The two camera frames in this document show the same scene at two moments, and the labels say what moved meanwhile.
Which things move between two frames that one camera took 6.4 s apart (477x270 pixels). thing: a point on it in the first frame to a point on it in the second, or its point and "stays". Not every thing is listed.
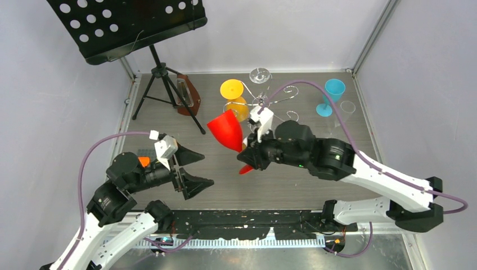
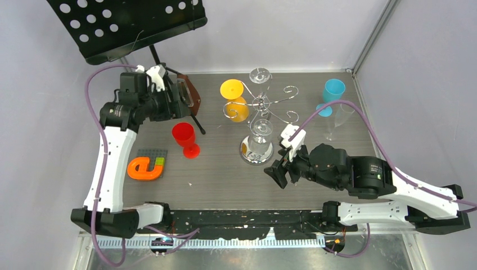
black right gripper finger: [250, 156] to [278, 172]
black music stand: [104, 30] stays
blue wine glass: [335, 88] stays
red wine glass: [226, 129] to [184, 135]
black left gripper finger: [184, 156] to [182, 109]
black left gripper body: [174, 171] to [171, 105]
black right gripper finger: [253, 143] to [291, 171]
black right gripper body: [270, 150] to [299, 161]
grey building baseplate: [150, 152] stays
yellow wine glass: [232, 90] stays
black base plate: [286, 224] stays
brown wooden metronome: [189, 93] stays
